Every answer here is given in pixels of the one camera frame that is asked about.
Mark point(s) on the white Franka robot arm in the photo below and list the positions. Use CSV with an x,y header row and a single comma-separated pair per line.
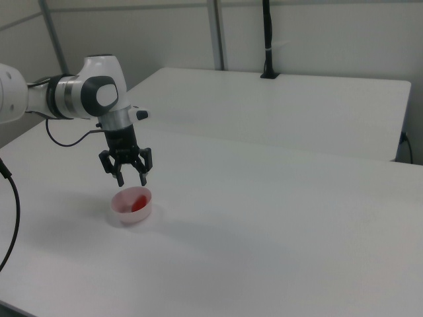
x,y
99,89

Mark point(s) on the black pole with base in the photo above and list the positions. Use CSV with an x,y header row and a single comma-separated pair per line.
x,y
267,33

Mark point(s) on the red strawberry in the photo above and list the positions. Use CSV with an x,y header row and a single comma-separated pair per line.
x,y
139,203

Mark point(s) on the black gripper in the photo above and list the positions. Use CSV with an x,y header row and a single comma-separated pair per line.
x,y
122,145

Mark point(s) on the white side table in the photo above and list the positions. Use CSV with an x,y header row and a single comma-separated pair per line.
x,y
297,109

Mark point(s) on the pink plastic bowl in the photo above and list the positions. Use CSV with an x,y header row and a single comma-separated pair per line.
x,y
132,216

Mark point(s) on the grey double partition post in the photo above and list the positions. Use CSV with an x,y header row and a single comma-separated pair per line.
x,y
218,33

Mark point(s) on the grey slanted partition post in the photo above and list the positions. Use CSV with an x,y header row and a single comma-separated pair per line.
x,y
54,33

